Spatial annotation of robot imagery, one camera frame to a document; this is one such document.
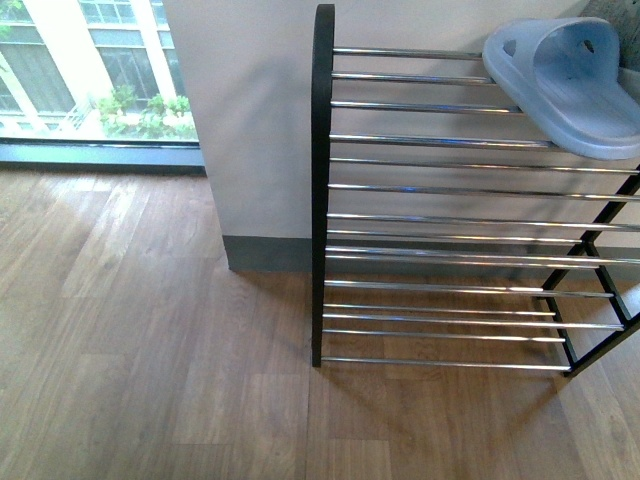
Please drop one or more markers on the grey knit sneaker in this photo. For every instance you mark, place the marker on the grey knit sneaker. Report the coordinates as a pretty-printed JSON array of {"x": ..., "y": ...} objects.
[{"x": 623, "y": 15}]

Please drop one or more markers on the black metal shoe rack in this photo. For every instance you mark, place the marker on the black metal shoe rack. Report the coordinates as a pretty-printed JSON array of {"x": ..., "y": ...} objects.
[{"x": 448, "y": 230}]

